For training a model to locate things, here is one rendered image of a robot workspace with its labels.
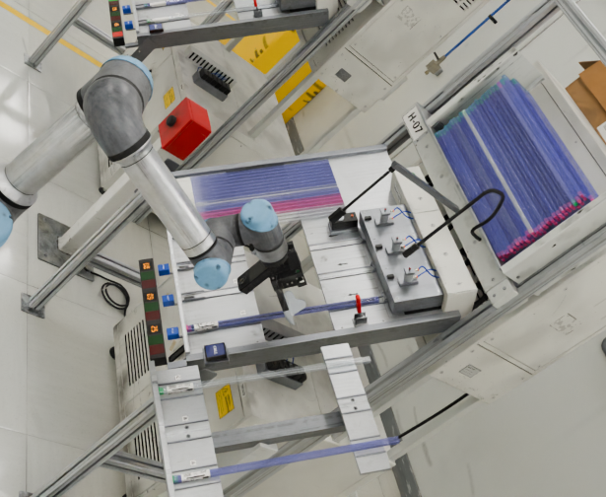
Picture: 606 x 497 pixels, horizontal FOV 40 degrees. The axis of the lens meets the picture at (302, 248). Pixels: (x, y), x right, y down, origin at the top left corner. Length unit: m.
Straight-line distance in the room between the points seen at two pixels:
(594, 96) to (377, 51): 1.02
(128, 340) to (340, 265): 0.95
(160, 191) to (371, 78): 1.88
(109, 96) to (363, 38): 1.81
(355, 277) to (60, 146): 0.87
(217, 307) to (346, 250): 0.40
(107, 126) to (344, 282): 0.87
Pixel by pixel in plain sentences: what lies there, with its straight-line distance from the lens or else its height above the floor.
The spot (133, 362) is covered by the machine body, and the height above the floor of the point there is 0.16.
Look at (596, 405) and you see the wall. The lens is 3.62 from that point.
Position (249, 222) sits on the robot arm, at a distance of 1.84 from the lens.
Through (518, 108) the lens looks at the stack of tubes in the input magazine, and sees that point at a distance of 2.32.
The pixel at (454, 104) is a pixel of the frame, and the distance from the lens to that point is 2.46.
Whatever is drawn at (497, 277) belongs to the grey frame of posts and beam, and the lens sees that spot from 2.15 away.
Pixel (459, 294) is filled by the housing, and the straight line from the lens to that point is 2.16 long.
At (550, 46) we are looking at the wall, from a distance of 4.57.
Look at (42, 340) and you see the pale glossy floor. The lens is 2.91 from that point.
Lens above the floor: 1.91
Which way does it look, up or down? 24 degrees down
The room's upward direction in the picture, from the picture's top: 50 degrees clockwise
